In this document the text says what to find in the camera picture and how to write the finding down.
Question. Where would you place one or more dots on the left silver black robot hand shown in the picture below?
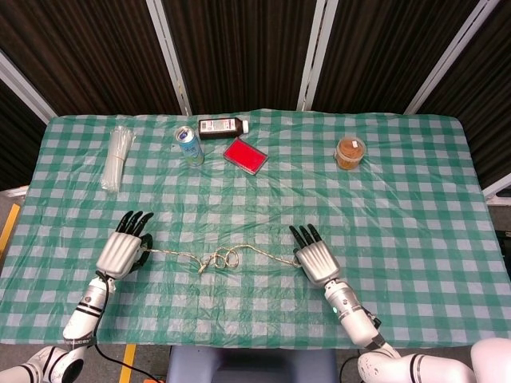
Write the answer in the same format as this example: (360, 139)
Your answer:
(121, 253)

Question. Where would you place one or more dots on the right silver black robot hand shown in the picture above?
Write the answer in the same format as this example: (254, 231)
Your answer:
(317, 257)

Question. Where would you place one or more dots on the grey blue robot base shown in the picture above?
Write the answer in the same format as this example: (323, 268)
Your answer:
(251, 365)

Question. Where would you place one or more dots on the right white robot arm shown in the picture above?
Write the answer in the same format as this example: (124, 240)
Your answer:
(379, 339)

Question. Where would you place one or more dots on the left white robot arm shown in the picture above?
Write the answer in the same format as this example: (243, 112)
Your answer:
(78, 319)

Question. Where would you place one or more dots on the green white checkered tablecloth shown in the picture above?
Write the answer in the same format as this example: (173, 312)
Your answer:
(255, 239)

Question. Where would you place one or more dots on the clear jar with orange contents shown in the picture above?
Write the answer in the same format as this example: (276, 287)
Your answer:
(350, 153)

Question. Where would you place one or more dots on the red ink pad box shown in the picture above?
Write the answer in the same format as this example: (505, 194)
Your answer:
(245, 156)

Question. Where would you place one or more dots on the light blue drink can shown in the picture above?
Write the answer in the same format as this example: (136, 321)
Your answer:
(189, 147)

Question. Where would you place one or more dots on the dark brown medicine bottle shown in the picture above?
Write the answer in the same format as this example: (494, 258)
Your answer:
(219, 127)

